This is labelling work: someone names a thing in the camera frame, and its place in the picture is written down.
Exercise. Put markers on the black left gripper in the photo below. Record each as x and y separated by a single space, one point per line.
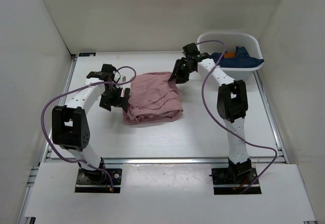
104 102

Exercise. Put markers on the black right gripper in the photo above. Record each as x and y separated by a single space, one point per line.
176 72

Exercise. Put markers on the pink trousers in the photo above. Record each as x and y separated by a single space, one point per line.
153 98

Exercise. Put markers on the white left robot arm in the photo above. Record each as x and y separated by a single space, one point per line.
70 129

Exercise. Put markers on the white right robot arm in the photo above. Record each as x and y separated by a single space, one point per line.
231 105

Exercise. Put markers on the dark corner label plate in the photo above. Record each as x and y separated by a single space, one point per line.
87 54

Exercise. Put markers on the blue folded jeans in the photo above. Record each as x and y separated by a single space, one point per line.
239 59

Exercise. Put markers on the white plastic basket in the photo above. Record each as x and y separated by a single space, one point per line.
214 43

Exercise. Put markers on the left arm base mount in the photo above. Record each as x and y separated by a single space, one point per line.
93 182

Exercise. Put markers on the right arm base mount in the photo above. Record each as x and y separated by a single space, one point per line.
225 183

